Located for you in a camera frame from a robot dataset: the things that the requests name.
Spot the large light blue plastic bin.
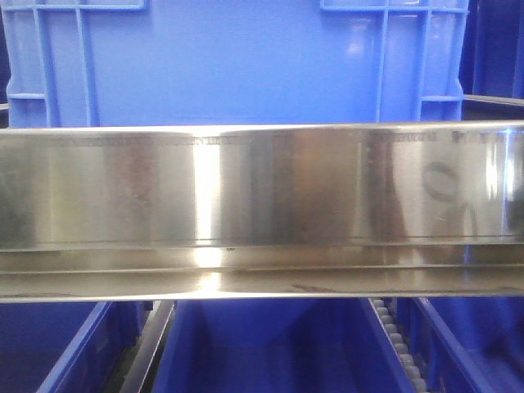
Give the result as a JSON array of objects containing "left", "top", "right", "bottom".
[{"left": 1, "top": 1, "right": 468, "bottom": 128}]

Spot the dark blue bin lower middle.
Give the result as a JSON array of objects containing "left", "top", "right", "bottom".
[{"left": 154, "top": 298, "right": 414, "bottom": 392}]

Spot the dark blue bin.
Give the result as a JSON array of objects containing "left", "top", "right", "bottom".
[
  {"left": 391, "top": 296, "right": 523, "bottom": 392},
  {"left": 459, "top": 0, "right": 523, "bottom": 99},
  {"left": 1, "top": 301, "right": 153, "bottom": 392},
  {"left": 154, "top": 298, "right": 414, "bottom": 392}
]

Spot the white roller track lower right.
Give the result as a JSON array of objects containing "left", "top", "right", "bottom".
[{"left": 369, "top": 298, "right": 428, "bottom": 392}]

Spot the dark blue bin lower right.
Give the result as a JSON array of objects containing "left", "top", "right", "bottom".
[{"left": 391, "top": 296, "right": 523, "bottom": 392}]

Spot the dark blue bin lower left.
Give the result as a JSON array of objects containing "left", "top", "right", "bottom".
[{"left": 1, "top": 301, "right": 153, "bottom": 392}]

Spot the dark blue bin upper right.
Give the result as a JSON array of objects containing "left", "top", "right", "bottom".
[{"left": 459, "top": 0, "right": 523, "bottom": 99}]

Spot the stainless steel shelf front rail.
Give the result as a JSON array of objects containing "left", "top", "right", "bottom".
[{"left": 1, "top": 120, "right": 523, "bottom": 302}]

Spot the steel divider rail lower left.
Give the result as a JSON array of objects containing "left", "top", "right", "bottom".
[{"left": 119, "top": 300, "right": 175, "bottom": 393}]

